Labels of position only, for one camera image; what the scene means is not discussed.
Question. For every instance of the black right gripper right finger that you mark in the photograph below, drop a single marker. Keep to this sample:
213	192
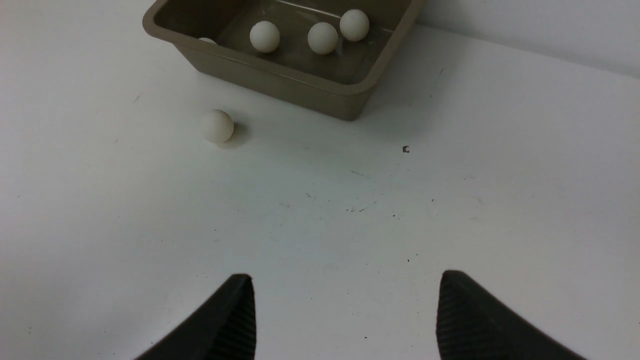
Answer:
472	324

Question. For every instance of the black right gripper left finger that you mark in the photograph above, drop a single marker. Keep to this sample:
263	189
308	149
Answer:
224	327

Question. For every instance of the marked white table-tennis ball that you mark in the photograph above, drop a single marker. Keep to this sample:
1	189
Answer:
217	126

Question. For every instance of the tan plastic bin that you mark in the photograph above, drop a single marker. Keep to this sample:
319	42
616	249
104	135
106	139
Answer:
337	84

